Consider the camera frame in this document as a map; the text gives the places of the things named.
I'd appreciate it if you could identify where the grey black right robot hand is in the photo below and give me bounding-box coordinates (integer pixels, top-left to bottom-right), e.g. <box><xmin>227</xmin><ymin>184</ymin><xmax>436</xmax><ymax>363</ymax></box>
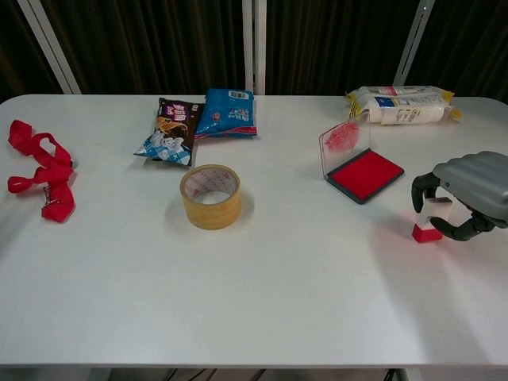
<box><xmin>410</xmin><ymin>150</ymin><xmax>508</xmax><ymax>242</ymax></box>

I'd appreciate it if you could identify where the red white stamp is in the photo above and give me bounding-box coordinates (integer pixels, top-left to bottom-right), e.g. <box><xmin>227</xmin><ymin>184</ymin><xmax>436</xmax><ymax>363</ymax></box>
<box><xmin>411</xmin><ymin>197</ymin><xmax>454</xmax><ymax>244</ymax></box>

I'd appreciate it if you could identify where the white yellow plastic package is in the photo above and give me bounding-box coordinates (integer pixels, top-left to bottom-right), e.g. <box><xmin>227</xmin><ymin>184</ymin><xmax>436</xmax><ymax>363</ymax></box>
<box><xmin>344</xmin><ymin>85</ymin><xmax>464</xmax><ymax>126</ymax></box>

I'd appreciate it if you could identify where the red ink pad clear lid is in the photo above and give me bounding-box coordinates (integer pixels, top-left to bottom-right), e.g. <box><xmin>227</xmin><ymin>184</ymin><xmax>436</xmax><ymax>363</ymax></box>
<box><xmin>318</xmin><ymin>120</ymin><xmax>406</xmax><ymax>206</ymax></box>

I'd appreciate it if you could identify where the blue snack bag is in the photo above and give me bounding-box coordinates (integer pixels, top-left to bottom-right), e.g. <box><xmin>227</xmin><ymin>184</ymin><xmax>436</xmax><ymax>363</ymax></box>
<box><xmin>193</xmin><ymin>87</ymin><xmax>260</xmax><ymax>140</ymax></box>

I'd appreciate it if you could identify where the yellowish packing tape roll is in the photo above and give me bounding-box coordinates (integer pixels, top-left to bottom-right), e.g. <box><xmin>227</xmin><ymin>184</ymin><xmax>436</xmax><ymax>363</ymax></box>
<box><xmin>179</xmin><ymin>163</ymin><xmax>242</xmax><ymax>230</ymax></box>

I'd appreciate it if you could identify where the brown snack bag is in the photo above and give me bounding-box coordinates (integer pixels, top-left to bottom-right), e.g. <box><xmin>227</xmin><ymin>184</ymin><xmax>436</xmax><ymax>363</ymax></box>
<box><xmin>133</xmin><ymin>97</ymin><xmax>206</xmax><ymax>167</ymax></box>

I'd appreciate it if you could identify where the dark pleated curtain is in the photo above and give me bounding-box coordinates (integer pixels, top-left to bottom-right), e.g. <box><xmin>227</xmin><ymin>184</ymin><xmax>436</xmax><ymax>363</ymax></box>
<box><xmin>0</xmin><ymin>0</ymin><xmax>508</xmax><ymax>104</ymax></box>

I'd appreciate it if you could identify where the white slanted frame post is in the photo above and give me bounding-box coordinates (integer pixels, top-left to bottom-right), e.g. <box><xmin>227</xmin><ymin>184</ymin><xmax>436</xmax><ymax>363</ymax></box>
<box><xmin>16</xmin><ymin>0</ymin><xmax>83</xmax><ymax>95</ymax></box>
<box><xmin>392</xmin><ymin>0</ymin><xmax>433</xmax><ymax>88</ymax></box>

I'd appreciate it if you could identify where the white upright frame post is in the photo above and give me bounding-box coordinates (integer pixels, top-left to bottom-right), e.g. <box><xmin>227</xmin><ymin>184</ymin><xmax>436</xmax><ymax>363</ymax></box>
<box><xmin>241</xmin><ymin>0</ymin><xmax>267</xmax><ymax>95</ymax></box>

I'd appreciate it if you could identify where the red ribbon lanyard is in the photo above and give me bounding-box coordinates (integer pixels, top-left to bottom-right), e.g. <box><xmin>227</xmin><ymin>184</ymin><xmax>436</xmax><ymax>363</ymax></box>
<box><xmin>7</xmin><ymin>119</ymin><xmax>76</xmax><ymax>224</ymax></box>

